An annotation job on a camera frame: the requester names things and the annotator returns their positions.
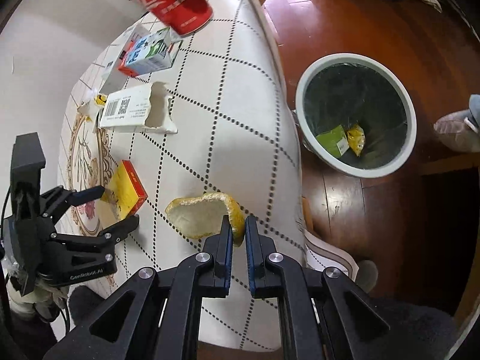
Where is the red yellow cigarette box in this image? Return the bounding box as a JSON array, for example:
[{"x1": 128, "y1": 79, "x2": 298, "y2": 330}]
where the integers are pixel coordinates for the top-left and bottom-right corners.
[{"x1": 100, "y1": 160, "x2": 148, "y2": 221}]

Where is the yellow white wrapper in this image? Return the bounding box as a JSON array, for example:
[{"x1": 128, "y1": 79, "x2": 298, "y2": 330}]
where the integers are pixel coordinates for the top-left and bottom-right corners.
[{"x1": 77, "y1": 94, "x2": 107, "y2": 123}]

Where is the yellow pomelo peel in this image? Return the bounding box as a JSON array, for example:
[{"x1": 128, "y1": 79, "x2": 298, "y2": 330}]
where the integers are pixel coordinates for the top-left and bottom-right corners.
[{"x1": 165, "y1": 193, "x2": 245, "y2": 247}]

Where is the white torn cardboard box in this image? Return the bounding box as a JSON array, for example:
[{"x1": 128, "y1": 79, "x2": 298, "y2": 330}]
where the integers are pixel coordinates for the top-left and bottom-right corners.
[{"x1": 98, "y1": 81, "x2": 178, "y2": 134}]

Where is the red blue milk carton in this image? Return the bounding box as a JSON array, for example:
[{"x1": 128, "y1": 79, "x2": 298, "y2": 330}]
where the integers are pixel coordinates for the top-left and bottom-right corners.
[{"x1": 117, "y1": 27, "x2": 183, "y2": 77}]

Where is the white round trash bin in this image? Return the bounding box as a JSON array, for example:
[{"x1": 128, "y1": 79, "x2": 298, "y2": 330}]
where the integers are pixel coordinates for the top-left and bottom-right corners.
[{"x1": 295, "y1": 53, "x2": 417, "y2": 179}]

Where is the person dark trouser leg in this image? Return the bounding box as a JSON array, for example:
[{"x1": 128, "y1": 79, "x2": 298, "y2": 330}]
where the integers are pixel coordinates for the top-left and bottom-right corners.
[{"x1": 324, "y1": 297, "x2": 456, "y2": 359}]

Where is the white patterned tablecloth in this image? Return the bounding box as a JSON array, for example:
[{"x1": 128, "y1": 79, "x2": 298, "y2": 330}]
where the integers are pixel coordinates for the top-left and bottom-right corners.
[{"x1": 56, "y1": 0, "x2": 356, "y2": 351}]

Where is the green packet in bin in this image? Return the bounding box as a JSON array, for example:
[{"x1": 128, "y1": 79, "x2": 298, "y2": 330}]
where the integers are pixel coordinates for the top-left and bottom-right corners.
[{"x1": 316, "y1": 125, "x2": 350, "y2": 158}]

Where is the yellow packet in bin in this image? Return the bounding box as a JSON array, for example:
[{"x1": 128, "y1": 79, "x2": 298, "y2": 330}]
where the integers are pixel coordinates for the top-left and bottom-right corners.
[{"x1": 346, "y1": 124, "x2": 365, "y2": 157}]

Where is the grey slipper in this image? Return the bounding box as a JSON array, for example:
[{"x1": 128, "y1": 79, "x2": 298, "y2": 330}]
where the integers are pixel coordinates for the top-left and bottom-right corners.
[{"x1": 433, "y1": 94, "x2": 480, "y2": 153}]

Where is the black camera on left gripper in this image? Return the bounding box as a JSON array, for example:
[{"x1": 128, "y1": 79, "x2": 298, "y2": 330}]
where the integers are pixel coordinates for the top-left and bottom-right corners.
[{"x1": 10, "y1": 133, "x2": 46, "y2": 296}]

